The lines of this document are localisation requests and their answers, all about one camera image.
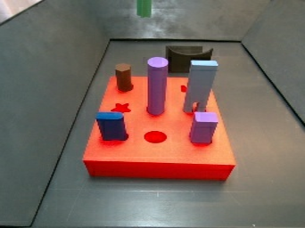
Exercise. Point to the brown hexagon peg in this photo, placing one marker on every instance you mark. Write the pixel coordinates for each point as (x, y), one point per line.
(123, 77)

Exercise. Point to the short purple square peg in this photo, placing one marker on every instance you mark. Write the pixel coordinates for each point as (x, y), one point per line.
(204, 124)

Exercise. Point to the green star peg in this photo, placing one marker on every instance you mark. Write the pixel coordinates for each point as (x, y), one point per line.
(143, 8)

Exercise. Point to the red peg board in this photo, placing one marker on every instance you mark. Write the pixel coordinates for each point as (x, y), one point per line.
(158, 150)

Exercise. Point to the dark blue peg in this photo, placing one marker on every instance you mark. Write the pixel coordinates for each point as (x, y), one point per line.
(111, 126)

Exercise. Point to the light blue arch peg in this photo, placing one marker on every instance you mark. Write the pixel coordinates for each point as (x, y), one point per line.
(201, 77)

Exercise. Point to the tall purple cylinder peg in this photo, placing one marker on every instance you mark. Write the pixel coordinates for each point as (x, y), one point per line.
(157, 84)

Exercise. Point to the black curved holder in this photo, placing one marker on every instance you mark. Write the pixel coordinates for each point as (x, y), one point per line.
(180, 56)

